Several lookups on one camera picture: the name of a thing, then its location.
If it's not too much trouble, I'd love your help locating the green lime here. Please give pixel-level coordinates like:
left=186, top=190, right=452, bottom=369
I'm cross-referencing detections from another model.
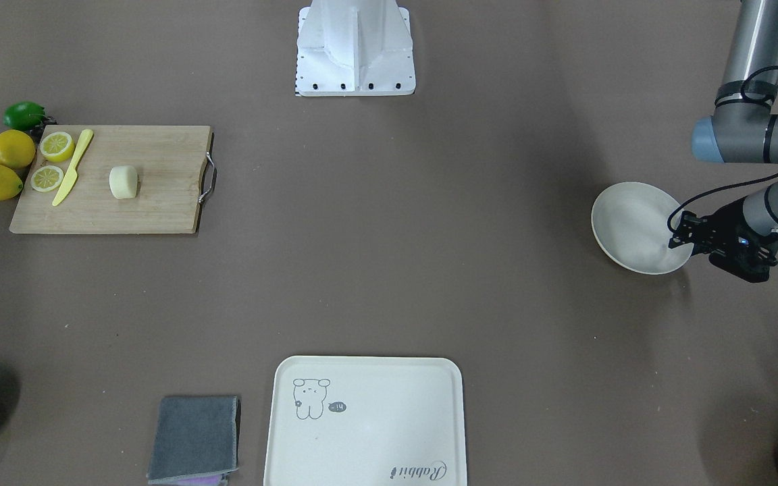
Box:
left=2, top=101, right=47, bottom=132

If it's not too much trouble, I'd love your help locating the yellow plastic knife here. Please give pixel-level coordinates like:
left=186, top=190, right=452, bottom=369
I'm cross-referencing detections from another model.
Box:
left=51, top=129, right=95, bottom=207

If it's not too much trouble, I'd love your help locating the lemon half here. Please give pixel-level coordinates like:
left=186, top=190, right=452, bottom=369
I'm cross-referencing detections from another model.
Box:
left=39, top=130, right=76, bottom=163
left=28, top=164, right=65, bottom=193

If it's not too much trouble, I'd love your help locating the cream shallow plate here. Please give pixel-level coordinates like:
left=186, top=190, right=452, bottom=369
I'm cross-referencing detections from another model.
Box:
left=592, top=182, right=692, bottom=275

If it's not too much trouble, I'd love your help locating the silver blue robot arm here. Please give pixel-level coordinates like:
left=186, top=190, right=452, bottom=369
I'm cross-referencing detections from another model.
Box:
left=667, top=1, right=778, bottom=283

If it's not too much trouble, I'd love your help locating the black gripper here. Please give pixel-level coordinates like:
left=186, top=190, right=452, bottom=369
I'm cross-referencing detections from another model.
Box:
left=668, top=200, right=778, bottom=283

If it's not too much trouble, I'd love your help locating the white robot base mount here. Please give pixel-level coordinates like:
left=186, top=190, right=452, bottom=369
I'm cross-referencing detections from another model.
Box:
left=294, top=1, right=417, bottom=97

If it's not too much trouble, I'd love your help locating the grey folded cloth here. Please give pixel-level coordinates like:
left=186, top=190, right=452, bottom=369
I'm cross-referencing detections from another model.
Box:
left=147, top=395, right=240, bottom=485

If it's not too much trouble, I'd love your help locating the lemon half upper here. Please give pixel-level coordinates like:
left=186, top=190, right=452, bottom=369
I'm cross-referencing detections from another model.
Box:
left=39, top=130, right=76, bottom=163

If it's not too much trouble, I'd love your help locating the cream rabbit tray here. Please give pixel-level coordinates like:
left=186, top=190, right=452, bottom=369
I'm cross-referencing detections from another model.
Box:
left=263, top=356, right=467, bottom=485

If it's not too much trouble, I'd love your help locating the lemon half lower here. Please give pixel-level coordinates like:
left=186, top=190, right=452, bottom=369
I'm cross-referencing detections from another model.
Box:
left=28, top=164, right=65, bottom=193

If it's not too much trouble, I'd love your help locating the whole yellow lemon upper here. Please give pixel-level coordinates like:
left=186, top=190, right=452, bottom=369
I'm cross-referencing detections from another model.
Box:
left=0, top=130, right=36, bottom=169

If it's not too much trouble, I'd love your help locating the white steamed bun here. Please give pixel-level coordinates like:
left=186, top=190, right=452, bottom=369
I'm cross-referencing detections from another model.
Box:
left=109, top=165, right=138, bottom=200

